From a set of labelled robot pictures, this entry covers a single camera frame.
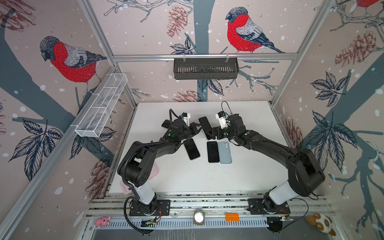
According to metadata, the black wall basket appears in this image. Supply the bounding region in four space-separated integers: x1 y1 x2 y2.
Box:
174 58 239 80

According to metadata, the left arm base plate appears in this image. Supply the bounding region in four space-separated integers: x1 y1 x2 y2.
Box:
129 200 171 217

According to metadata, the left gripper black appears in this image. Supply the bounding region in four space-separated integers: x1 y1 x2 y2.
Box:
178 123 204 142

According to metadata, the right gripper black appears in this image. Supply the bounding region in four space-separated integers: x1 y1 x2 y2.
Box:
206 124 239 140

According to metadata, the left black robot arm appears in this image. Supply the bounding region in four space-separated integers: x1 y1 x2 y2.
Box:
117 109 202 215

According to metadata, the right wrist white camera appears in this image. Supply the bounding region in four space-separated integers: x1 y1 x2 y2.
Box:
215 111 228 129

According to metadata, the round silver button light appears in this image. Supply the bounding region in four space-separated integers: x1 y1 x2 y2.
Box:
193 211 205 226

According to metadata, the black phone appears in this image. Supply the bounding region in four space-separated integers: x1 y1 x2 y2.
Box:
199 117 213 141
183 139 201 160
162 120 173 129

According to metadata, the light-blue phone case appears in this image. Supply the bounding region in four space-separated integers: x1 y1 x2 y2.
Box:
218 142 232 164

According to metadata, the pink phone case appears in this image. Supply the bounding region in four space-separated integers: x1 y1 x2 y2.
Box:
120 163 159 196

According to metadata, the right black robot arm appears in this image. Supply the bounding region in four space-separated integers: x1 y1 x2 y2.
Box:
203 114 326 213

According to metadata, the pink plush toy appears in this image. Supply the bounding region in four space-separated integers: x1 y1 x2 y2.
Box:
95 217 111 228

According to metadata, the orange toy brick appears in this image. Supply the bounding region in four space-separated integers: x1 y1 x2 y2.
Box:
225 213 240 222

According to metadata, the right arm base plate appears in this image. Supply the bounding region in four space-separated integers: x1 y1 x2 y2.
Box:
247 198 291 215

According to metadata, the brown white plush toy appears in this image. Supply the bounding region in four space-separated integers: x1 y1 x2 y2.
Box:
305 213 337 237

